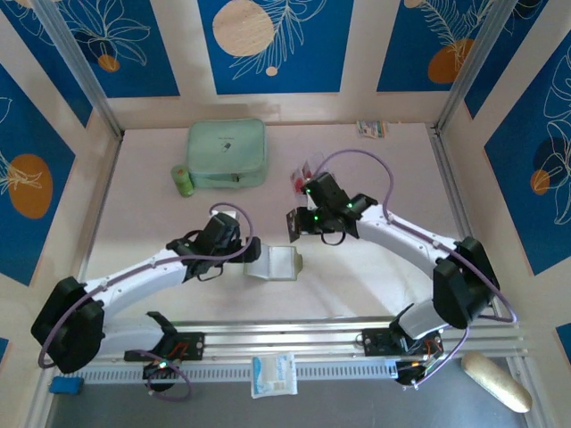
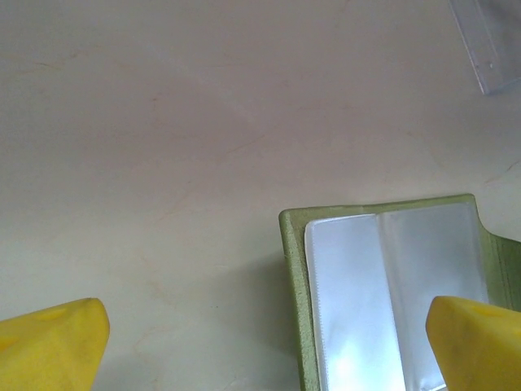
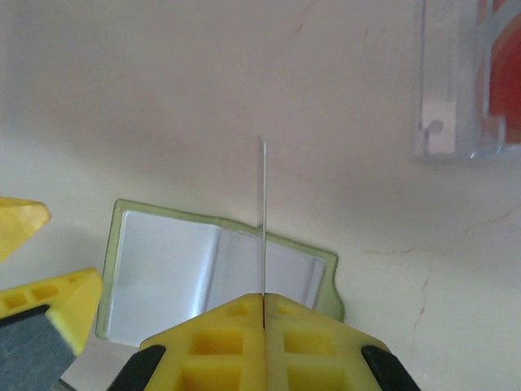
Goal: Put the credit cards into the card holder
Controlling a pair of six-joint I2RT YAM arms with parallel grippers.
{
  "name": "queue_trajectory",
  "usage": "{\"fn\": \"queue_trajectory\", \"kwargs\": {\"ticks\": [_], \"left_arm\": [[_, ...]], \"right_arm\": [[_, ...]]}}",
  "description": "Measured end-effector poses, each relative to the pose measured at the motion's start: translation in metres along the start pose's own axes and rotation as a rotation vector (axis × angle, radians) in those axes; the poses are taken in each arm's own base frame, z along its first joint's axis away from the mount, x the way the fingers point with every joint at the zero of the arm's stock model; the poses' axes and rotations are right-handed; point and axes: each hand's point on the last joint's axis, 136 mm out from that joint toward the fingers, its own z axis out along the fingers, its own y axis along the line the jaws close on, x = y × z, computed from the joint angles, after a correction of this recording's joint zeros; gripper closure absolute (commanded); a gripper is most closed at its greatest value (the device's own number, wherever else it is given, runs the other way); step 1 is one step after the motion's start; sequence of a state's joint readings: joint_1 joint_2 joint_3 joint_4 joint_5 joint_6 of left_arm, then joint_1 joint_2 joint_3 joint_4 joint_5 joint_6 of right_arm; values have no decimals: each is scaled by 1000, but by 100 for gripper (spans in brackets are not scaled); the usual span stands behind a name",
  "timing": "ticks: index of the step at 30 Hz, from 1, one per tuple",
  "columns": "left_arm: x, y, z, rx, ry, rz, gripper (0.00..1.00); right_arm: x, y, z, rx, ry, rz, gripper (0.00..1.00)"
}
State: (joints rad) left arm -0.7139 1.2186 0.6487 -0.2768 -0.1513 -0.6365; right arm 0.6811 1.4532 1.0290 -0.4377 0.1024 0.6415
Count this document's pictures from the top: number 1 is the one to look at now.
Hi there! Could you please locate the green card holder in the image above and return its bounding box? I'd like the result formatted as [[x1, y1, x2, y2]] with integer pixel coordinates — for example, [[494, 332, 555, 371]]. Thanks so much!
[[242, 243, 305, 284]]

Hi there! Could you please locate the clear acrylic card stand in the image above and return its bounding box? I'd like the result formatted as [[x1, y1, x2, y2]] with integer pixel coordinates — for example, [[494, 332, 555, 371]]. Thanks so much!
[[288, 150, 329, 197]]

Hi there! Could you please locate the small green roll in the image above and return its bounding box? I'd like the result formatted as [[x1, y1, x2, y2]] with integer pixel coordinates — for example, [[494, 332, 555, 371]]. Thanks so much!
[[171, 163, 195, 199]]

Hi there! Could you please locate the small printed paper packet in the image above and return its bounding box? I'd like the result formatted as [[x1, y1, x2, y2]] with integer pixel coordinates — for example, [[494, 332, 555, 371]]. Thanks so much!
[[356, 119, 389, 139]]

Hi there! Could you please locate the mint green zip pouch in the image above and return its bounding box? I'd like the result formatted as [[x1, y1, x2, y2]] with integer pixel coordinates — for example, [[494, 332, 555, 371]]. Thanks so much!
[[186, 118, 269, 189]]

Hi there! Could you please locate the white and blue gauze packet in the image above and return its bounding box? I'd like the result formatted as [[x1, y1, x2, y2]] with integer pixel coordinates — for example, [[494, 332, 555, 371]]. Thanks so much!
[[250, 351, 299, 399]]

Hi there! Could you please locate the blue poster with beige circle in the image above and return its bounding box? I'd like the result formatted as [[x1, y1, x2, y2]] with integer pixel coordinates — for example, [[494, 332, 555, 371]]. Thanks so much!
[[197, 0, 356, 95]]

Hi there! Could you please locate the blue poster with orange circle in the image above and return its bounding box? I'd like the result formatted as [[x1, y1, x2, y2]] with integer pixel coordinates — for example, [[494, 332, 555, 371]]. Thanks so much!
[[376, 0, 492, 94], [0, 62, 77, 287]]

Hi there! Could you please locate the blue floral poster, orange dot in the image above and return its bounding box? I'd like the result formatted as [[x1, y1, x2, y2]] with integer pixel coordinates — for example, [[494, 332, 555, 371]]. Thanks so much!
[[60, 0, 181, 99], [484, 33, 571, 276]]

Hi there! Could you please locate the blue sponge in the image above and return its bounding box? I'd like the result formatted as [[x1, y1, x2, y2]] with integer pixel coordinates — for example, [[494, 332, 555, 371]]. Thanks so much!
[[48, 376, 85, 396]]

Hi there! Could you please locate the beige oblong bread roll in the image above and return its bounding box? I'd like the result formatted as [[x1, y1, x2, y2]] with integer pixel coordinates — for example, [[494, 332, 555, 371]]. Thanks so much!
[[461, 351, 534, 414]]

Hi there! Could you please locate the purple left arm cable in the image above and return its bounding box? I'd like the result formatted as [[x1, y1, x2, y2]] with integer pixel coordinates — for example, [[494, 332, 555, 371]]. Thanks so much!
[[38, 202, 258, 401]]

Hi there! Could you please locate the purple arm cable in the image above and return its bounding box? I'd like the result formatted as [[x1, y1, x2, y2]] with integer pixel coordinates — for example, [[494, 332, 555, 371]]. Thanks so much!
[[316, 149, 518, 392], [38, 202, 258, 401]]

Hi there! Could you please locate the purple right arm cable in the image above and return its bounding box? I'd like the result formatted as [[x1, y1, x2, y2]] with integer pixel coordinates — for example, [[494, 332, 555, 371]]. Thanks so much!
[[316, 149, 518, 392]]

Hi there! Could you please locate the aluminium mounting rail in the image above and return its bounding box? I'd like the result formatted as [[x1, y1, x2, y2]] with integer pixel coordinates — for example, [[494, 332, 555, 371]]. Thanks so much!
[[37, 317, 527, 365]]

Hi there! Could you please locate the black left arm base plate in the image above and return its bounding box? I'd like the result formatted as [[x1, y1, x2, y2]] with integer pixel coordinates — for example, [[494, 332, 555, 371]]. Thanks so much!
[[123, 332, 206, 362]]

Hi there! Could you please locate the aluminium table side rail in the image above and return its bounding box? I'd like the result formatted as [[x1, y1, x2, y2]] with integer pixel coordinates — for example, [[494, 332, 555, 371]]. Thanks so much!
[[426, 124, 503, 320]]

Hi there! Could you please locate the grey slotted cable duct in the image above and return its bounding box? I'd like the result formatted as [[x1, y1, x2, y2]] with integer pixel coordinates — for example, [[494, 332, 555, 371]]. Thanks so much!
[[53, 360, 402, 385]]

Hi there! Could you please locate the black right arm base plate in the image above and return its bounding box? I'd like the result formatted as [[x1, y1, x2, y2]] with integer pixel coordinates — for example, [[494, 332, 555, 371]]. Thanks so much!
[[361, 327, 445, 358]]

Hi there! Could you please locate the aluminium frame post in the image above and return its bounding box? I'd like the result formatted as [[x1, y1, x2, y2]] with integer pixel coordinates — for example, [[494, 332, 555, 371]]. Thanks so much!
[[33, 0, 125, 142], [433, 0, 524, 133]]

